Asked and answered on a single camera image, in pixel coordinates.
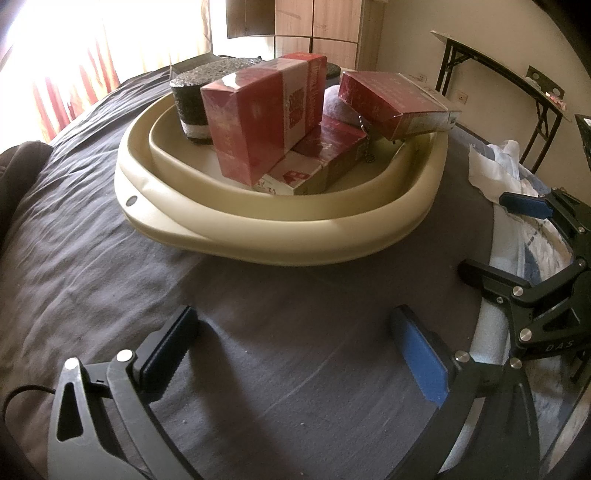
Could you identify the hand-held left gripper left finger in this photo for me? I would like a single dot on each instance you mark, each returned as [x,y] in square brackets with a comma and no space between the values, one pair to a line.
[166,350]

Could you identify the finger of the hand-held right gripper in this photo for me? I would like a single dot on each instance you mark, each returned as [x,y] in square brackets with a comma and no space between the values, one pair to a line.
[489,277]
[526,205]

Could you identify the black foam disc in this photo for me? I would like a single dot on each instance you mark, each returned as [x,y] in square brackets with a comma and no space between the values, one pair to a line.
[333,74]
[194,106]

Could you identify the red and beige carton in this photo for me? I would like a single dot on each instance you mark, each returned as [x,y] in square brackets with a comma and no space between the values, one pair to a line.
[388,101]
[323,157]

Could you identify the white cloth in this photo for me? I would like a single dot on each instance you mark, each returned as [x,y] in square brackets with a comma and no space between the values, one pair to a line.
[489,170]

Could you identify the black-legged folding table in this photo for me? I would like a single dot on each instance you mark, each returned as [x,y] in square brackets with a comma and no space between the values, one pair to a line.
[498,64]

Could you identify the striped curtain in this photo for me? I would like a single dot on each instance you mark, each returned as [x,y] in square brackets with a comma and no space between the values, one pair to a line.
[92,69]

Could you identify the grey bed sheet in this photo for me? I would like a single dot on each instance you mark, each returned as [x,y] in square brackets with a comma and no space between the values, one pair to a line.
[138,258]

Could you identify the cream plastic basin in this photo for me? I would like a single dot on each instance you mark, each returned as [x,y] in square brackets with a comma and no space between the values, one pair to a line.
[277,235]

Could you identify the wooden wardrobe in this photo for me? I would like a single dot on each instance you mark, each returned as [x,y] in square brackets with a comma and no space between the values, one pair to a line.
[332,23]

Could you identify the red and white packet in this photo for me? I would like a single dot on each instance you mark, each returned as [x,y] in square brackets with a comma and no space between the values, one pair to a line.
[555,99]

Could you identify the blue quilted blanket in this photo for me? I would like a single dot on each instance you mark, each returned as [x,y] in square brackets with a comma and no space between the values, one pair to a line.
[521,249]

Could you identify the chair back with holes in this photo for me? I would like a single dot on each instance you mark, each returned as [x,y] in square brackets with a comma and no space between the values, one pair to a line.
[542,88]

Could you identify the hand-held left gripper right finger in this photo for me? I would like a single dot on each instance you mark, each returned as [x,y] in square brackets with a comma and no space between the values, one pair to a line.
[420,360]

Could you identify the large glossy red box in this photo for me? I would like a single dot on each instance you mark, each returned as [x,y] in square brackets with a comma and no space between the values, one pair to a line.
[249,124]

